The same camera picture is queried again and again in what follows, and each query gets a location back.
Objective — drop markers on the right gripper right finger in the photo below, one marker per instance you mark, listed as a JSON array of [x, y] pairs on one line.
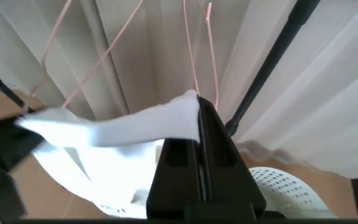
[[228, 186]]

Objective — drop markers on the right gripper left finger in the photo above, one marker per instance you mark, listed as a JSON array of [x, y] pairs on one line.
[[176, 186]]

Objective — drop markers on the white printed t-shirt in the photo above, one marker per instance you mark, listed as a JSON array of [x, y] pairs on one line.
[[120, 161]]

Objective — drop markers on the white laundry basket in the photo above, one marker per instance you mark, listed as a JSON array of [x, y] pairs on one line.
[[284, 189]]

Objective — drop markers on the pink clothes hanger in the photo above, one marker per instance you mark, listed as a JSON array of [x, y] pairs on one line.
[[213, 56], [102, 55]]

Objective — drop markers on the black clothes rack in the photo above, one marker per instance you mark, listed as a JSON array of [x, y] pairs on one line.
[[275, 53]]

